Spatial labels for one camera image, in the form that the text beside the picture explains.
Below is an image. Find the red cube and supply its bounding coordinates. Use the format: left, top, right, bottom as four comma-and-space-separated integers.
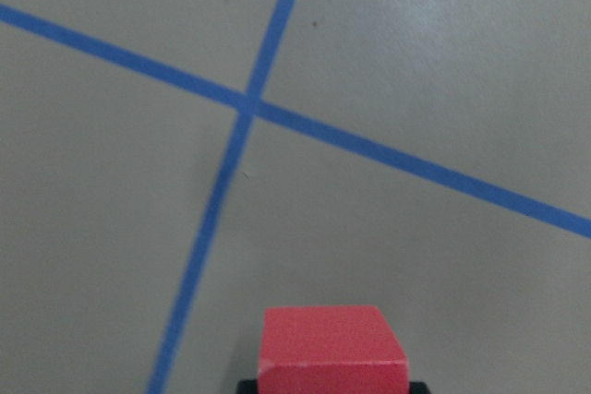
257, 305, 410, 393

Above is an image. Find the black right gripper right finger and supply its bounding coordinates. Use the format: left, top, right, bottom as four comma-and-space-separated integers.
408, 381, 429, 394

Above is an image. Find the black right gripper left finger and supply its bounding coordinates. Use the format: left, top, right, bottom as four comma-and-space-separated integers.
236, 379, 259, 394

